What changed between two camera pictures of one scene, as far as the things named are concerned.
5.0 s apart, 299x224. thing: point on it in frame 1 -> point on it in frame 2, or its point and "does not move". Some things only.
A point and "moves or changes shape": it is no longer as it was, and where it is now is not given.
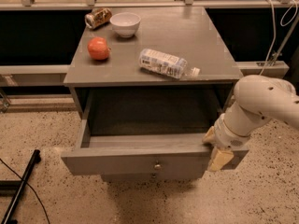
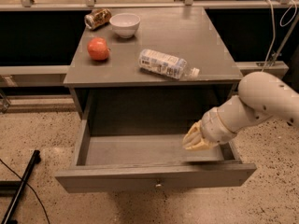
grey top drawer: (142, 155) moves or changes shape
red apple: (98, 48) does not move
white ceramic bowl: (125, 23) does not move
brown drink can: (97, 17) does not move
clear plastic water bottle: (165, 64) does not move
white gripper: (228, 136) -> (214, 128)
